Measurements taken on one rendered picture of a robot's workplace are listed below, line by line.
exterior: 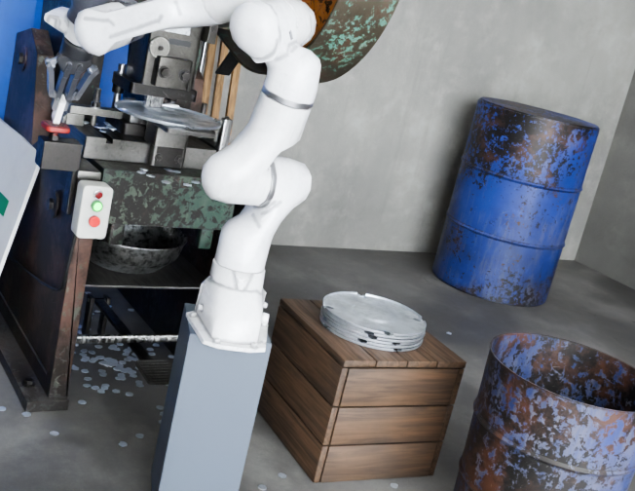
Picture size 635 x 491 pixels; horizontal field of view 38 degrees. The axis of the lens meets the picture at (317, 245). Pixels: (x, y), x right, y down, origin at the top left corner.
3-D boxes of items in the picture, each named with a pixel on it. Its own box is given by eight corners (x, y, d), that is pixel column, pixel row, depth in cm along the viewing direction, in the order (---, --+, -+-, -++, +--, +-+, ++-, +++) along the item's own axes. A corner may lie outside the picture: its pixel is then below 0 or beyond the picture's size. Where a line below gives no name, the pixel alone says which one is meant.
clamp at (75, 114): (122, 131, 253) (128, 94, 250) (61, 123, 244) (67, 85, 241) (115, 125, 258) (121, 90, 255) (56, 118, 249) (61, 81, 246)
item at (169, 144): (207, 182, 241) (217, 132, 238) (159, 177, 234) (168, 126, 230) (172, 157, 261) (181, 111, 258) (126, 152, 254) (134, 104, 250)
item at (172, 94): (195, 111, 257) (199, 92, 256) (128, 101, 246) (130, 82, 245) (173, 98, 270) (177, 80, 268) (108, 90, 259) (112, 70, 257)
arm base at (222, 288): (279, 357, 192) (293, 295, 188) (190, 345, 187) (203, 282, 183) (263, 316, 213) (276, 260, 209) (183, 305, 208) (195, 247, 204)
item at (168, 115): (195, 110, 267) (196, 107, 267) (238, 134, 244) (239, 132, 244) (99, 97, 251) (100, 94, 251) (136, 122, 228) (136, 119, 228)
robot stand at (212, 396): (231, 522, 210) (272, 344, 198) (153, 516, 205) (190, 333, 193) (223, 479, 226) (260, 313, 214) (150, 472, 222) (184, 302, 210)
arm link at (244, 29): (321, 107, 190) (352, 26, 182) (280, 116, 176) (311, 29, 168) (248, 67, 196) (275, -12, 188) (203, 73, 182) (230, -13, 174)
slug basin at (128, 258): (199, 283, 266) (205, 251, 263) (85, 281, 248) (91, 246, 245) (157, 244, 293) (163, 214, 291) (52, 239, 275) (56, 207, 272)
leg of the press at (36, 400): (69, 410, 242) (125, 75, 218) (25, 413, 236) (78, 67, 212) (-7, 281, 315) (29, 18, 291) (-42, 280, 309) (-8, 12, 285)
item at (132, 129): (189, 141, 259) (191, 131, 259) (122, 133, 249) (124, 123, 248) (168, 128, 272) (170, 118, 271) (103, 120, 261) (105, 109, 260)
